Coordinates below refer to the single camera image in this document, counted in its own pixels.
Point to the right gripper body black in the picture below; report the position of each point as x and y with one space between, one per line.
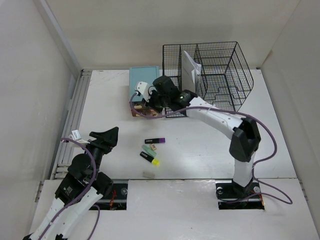
157 103

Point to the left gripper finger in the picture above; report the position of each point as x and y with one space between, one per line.
98 135
110 138

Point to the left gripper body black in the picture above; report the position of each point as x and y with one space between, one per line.
98 149

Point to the teal mini drawer chest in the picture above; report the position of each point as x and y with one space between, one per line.
142 74

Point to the white spiral notebook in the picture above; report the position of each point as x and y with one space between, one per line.
190 73

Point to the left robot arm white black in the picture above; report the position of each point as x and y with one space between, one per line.
83 185

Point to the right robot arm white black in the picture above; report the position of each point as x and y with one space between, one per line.
242 132

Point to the purple highlighter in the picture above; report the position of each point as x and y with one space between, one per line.
161 140

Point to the small tan eraser block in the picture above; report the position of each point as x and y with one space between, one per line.
153 147

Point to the green highlighter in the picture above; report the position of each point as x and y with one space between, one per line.
149 151

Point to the grey eraser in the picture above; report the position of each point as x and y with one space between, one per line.
148 175

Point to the yellow highlighter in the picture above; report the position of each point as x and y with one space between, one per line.
150 158

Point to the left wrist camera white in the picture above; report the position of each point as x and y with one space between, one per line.
75 136

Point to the aluminium rail frame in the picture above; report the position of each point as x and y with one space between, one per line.
64 154

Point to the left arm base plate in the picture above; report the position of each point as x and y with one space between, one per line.
117 199

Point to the black wire mesh organizer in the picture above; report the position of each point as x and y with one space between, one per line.
225 77

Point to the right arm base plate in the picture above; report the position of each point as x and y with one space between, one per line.
231 199

